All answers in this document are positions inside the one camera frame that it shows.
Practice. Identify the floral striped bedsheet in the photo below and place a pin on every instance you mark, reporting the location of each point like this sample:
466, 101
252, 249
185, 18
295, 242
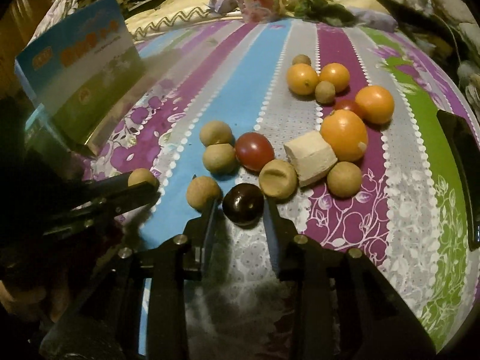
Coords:
255, 63

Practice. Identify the cream zigzag quilt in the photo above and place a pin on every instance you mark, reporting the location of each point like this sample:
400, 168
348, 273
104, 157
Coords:
180, 11

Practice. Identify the red cherry tomato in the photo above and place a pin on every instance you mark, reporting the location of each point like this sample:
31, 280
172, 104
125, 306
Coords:
347, 107
255, 149

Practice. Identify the green leafy vegetable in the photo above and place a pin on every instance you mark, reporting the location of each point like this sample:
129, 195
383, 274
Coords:
326, 13

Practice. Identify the beige padded coat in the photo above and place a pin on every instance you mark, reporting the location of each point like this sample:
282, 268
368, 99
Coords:
450, 0

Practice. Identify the dark purple cherry tomato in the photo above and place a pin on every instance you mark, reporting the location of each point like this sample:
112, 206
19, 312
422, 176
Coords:
243, 204

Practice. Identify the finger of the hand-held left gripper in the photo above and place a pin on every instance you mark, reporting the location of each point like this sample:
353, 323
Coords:
123, 200
108, 183

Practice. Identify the purple snack packet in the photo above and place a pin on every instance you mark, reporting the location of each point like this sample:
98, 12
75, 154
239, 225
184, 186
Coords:
225, 2
375, 20

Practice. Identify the golden flat carton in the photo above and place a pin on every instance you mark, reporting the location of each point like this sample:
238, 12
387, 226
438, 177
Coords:
120, 127

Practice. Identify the cluster of longans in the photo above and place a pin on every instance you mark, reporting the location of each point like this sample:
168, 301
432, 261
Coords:
220, 158

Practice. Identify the pale beige cut chunk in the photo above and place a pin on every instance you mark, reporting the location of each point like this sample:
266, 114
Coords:
310, 157

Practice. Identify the blue green printed carton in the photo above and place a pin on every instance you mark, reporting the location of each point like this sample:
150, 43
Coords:
82, 63

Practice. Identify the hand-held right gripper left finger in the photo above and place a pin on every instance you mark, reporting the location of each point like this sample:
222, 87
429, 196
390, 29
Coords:
210, 236

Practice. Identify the round tan longan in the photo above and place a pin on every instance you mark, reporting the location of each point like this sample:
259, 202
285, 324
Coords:
141, 176

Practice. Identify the small orange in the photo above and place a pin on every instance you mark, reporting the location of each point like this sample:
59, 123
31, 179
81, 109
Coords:
375, 104
334, 77
302, 78
344, 135

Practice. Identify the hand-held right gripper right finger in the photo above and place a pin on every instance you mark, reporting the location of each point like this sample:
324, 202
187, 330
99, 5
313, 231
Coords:
273, 240

